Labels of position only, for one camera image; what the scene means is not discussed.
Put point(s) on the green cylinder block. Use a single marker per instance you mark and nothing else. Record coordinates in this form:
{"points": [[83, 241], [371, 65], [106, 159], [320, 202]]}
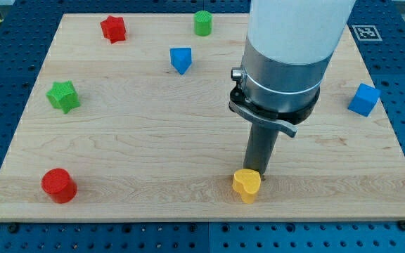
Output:
{"points": [[202, 21]]}

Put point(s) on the blue triangle block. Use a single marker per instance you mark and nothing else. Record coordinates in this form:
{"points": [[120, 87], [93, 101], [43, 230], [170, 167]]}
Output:
{"points": [[181, 59]]}

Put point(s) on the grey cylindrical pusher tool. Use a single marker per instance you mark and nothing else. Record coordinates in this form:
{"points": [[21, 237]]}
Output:
{"points": [[260, 146]]}

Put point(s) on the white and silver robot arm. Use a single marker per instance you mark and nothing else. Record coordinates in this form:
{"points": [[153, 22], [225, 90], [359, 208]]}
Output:
{"points": [[288, 47]]}

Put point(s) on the white fiducial marker tag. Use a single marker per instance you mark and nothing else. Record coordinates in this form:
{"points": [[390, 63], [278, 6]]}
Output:
{"points": [[366, 33]]}

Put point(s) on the red star block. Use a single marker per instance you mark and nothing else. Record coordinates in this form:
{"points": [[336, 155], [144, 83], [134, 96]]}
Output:
{"points": [[113, 29]]}

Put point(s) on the red cylinder block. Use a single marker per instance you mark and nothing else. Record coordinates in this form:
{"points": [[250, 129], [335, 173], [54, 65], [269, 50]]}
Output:
{"points": [[59, 185]]}

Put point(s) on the wooden board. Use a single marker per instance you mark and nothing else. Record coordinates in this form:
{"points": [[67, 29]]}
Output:
{"points": [[150, 144]]}

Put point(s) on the yellow heart block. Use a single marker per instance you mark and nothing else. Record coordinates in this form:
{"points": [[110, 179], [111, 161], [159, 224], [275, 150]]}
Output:
{"points": [[247, 182]]}

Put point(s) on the green star block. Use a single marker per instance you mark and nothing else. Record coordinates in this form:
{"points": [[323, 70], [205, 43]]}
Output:
{"points": [[63, 96]]}

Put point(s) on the blue cube block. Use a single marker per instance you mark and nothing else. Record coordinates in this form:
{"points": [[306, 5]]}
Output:
{"points": [[364, 100]]}

